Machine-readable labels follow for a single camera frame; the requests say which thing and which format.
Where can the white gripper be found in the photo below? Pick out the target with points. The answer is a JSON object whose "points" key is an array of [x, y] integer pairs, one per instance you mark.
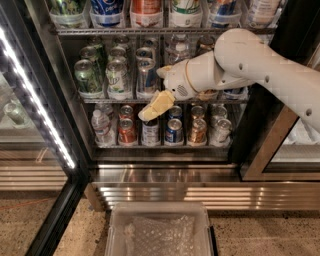
{"points": [[175, 80]]}

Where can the silver blue redbull can front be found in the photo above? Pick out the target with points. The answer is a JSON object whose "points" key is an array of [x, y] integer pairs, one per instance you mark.
{"points": [[147, 77]]}

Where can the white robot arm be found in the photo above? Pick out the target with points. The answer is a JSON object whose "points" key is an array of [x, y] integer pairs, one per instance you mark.
{"points": [[240, 58]]}

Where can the lower blue pepsi can back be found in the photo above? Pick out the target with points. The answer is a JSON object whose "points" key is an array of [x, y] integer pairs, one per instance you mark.
{"points": [[175, 112]]}

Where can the blue pepsi can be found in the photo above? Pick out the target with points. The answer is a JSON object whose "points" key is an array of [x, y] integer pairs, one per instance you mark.
{"points": [[173, 131], [175, 112], [234, 91]]}

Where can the redbull can middle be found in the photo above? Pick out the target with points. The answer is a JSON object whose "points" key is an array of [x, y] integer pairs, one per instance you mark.
{"points": [[143, 53]]}

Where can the lower gold can back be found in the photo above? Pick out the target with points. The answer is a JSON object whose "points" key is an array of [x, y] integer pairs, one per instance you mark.
{"points": [[197, 112]]}

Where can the gold can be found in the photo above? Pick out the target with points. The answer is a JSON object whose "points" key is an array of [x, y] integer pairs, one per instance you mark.
{"points": [[207, 95], [198, 131], [197, 112], [205, 44]]}

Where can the redbull can back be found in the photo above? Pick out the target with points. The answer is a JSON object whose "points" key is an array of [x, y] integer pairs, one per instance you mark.
{"points": [[151, 42]]}

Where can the orange soda can back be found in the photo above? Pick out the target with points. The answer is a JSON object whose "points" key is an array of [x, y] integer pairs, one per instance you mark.
{"points": [[126, 112]]}

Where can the orange soda can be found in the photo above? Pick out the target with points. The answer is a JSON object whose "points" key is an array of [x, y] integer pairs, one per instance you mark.
{"points": [[126, 130], [126, 112]]}

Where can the lower blue pepsi can front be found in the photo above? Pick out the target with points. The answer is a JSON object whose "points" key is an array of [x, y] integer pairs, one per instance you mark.
{"points": [[173, 131]]}

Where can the green white 7up can front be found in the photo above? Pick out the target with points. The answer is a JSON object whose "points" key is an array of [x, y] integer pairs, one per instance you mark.
{"points": [[117, 77]]}

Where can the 7up can middle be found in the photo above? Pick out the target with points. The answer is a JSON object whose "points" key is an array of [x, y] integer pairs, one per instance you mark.
{"points": [[116, 52]]}

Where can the lower gold can front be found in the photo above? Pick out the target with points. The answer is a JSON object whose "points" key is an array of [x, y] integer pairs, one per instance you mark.
{"points": [[198, 131]]}

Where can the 7up can back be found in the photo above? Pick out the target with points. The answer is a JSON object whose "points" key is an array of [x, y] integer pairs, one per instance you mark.
{"points": [[122, 41]]}

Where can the orange soda can front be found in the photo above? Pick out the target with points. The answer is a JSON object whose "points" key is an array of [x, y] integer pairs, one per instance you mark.
{"points": [[126, 130]]}

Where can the silver can back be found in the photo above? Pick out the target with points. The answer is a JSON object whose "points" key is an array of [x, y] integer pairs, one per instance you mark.
{"points": [[218, 112]]}

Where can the green soda can front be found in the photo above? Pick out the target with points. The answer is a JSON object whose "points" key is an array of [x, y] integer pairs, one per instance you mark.
{"points": [[86, 77]]}

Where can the green soda can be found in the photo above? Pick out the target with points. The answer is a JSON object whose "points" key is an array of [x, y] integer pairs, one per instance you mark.
{"points": [[86, 77], [96, 42], [92, 54]]}

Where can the lower shelf water bottle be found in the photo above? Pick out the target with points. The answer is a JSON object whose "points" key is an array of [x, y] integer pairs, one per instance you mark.
{"points": [[102, 126]]}

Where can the top shelf red can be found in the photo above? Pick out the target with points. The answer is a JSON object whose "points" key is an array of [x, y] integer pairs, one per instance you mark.
{"points": [[146, 6]]}

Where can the green soda can back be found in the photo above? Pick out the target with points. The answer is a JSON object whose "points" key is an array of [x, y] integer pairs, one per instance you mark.
{"points": [[96, 42]]}

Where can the green soda can middle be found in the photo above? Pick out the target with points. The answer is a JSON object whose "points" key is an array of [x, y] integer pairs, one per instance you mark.
{"points": [[92, 54]]}

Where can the top shelf green white bottle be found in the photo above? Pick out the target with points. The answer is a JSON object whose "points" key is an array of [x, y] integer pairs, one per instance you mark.
{"points": [[185, 6]]}

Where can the top shelf pepsi can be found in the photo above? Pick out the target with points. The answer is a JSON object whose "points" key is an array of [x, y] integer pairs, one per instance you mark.
{"points": [[106, 13]]}

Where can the top shelf blue orange can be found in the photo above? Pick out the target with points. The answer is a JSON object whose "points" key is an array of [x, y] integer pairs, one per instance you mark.
{"points": [[223, 13]]}

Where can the top shelf green can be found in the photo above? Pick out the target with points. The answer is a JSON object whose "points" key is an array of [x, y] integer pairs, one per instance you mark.
{"points": [[67, 7]]}

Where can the glass fridge door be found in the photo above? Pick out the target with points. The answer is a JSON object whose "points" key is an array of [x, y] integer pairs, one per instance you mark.
{"points": [[43, 174]]}

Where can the clear water bottle front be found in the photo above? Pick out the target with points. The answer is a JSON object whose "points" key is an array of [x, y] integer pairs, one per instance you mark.
{"points": [[178, 54]]}

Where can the clear water bottle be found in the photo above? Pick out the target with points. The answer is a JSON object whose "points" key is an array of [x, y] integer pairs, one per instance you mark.
{"points": [[178, 54], [179, 38]]}

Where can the clear water bottle back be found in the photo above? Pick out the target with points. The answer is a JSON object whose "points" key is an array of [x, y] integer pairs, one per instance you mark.
{"points": [[179, 38]]}

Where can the dark juice bottle white cap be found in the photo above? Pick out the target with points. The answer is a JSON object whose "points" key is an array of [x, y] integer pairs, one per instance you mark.
{"points": [[150, 132]]}

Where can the clear plastic bin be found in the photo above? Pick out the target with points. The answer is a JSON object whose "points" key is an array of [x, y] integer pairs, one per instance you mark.
{"points": [[123, 213]]}

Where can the bubble wrap sheet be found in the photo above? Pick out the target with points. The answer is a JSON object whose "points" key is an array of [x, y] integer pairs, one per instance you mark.
{"points": [[160, 237]]}

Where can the middle wire shelf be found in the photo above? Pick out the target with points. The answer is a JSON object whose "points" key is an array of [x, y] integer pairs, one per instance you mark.
{"points": [[145, 101]]}

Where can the wire shelf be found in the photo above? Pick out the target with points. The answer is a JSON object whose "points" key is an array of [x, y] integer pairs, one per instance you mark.
{"points": [[138, 31], [145, 101]]}

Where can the top wire shelf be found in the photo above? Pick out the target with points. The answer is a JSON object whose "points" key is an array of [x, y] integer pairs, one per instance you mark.
{"points": [[138, 31]]}

